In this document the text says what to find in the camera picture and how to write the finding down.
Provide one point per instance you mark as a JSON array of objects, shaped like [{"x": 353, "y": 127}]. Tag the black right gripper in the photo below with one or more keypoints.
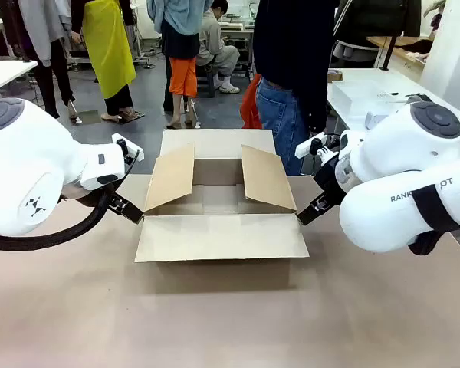
[{"x": 329, "y": 178}]

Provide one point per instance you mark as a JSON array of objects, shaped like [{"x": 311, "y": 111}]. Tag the brown cardboard box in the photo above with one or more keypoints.
[{"x": 214, "y": 237}]

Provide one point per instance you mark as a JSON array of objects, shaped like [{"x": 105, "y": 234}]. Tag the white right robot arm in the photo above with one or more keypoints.
[{"x": 391, "y": 153}]

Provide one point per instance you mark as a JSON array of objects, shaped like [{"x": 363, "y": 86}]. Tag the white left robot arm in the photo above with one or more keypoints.
[{"x": 30, "y": 161}]

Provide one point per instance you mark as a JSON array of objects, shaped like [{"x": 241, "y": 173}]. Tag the clear plastic box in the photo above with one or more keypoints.
[{"x": 362, "y": 97}]

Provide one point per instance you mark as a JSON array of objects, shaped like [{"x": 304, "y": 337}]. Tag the white table with rounded corner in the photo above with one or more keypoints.
[{"x": 339, "y": 101}]

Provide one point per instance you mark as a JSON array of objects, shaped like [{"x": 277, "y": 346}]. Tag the orange plastic bag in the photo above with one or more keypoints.
[{"x": 251, "y": 105}]

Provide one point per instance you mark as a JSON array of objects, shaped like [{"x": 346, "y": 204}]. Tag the tape roll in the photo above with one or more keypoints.
[{"x": 334, "y": 76}]

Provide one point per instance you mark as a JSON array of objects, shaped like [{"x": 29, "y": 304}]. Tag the person in dark sweater jeans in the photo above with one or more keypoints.
[{"x": 287, "y": 57}]

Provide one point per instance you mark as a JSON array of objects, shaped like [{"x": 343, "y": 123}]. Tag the black stool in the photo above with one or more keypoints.
[{"x": 211, "y": 78}]

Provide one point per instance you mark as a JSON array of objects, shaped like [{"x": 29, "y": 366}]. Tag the person in yellow apron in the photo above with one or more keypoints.
[{"x": 109, "y": 50}]

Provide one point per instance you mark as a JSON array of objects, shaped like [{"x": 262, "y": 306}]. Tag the person in orange trousers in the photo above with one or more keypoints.
[{"x": 182, "y": 46}]

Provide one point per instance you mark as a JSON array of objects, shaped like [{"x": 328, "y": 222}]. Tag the black pole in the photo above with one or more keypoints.
[{"x": 388, "y": 53}]

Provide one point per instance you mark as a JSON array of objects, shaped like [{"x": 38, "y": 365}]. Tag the small white table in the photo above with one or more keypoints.
[{"x": 4, "y": 76}]

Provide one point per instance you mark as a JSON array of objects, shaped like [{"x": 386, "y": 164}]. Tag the seated person in beige clothes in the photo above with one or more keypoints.
[{"x": 216, "y": 46}]

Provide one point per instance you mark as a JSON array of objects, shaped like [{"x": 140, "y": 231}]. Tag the wooden desk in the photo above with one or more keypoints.
[{"x": 410, "y": 48}]

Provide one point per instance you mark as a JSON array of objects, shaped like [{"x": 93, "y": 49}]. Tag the background workbench with shelves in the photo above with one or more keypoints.
[{"x": 239, "y": 34}]

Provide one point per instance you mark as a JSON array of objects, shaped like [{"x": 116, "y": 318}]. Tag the person in grey jacket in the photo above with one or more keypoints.
[{"x": 46, "y": 34}]

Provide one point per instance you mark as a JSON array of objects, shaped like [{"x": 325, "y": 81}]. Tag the person in black jacket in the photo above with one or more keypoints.
[{"x": 379, "y": 17}]

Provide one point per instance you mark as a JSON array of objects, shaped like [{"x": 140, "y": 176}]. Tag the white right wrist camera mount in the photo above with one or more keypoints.
[{"x": 306, "y": 147}]

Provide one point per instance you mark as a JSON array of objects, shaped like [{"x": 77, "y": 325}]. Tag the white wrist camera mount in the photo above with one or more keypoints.
[
  {"x": 306, "y": 147},
  {"x": 132, "y": 145}
]

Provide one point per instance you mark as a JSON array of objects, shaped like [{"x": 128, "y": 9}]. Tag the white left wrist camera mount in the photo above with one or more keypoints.
[{"x": 132, "y": 145}]

